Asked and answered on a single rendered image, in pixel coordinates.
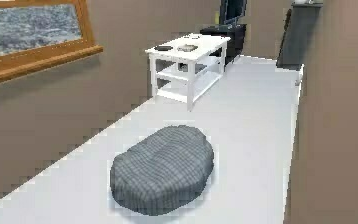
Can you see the white shelved table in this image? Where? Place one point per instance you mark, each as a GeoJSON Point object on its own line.
{"type": "Point", "coordinates": [190, 63]}

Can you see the grey checked floor cushion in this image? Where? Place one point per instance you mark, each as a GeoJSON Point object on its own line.
{"type": "Point", "coordinates": [162, 170]}

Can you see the grey round dish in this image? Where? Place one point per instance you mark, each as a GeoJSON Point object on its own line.
{"type": "Point", "coordinates": [187, 47]}

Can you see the black flat remote control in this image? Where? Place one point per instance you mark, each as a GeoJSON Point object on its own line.
{"type": "Point", "coordinates": [163, 48]}

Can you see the black television stand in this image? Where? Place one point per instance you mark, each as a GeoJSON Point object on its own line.
{"type": "Point", "coordinates": [232, 38]}

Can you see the black television set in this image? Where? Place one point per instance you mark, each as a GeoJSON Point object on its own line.
{"type": "Point", "coordinates": [233, 10]}

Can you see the dark grey cabinet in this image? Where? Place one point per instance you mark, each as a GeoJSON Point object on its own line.
{"type": "Point", "coordinates": [298, 33]}

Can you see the wooden framed window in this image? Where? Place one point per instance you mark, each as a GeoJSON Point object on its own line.
{"type": "Point", "coordinates": [30, 36]}

